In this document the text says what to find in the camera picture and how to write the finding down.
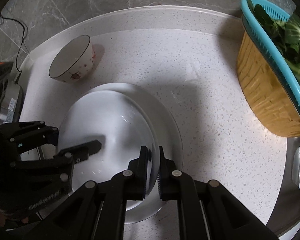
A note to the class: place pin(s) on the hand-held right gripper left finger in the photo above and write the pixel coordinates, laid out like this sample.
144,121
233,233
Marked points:
142,175

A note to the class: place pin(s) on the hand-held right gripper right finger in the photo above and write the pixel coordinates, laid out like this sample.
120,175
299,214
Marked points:
162,180

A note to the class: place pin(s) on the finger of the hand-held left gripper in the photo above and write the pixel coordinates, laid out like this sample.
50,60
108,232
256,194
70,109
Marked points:
87,148
40,131

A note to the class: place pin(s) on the small white bowl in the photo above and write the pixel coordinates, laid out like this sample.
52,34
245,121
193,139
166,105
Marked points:
110,120

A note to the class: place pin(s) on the large white bowl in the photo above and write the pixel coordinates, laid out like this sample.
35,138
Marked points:
166,135

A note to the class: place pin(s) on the stainless steel electric cooker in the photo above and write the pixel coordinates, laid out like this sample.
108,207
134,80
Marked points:
15,97

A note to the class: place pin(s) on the floral print bowl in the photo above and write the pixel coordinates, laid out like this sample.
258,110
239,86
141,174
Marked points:
67,60

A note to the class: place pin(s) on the stainless steel sink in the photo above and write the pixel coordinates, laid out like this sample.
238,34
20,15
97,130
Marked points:
290,205

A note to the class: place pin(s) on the teal plastic colander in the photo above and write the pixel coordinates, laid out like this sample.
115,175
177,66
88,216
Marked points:
275,55

